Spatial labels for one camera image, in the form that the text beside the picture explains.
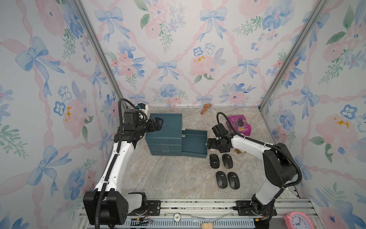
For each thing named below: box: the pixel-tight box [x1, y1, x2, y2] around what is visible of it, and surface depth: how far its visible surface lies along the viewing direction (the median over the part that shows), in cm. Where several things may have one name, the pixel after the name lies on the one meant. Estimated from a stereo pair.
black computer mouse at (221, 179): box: [215, 170, 228, 189], surface depth 84 cm
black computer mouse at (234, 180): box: [227, 171, 241, 190], surface depth 83 cm
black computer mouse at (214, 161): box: [209, 153, 220, 169], surface depth 90 cm
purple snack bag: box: [225, 114, 253, 136], surface depth 104 cm
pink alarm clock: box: [283, 211, 315, 229], surface depth 70 cm
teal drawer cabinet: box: [144, 113, 183, 157], surface depth 82 cm
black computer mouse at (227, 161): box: [222, 153, 234, 169], surface depth 91 cm
